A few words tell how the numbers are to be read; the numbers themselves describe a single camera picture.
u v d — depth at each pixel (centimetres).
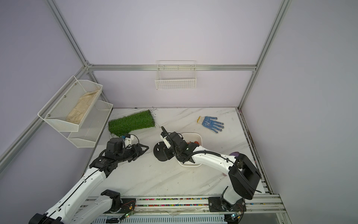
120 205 72
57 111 69
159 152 86
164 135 72
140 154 70
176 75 96
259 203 76
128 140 74
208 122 111
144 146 76
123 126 101
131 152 69
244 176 42
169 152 72
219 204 73
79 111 77
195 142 98
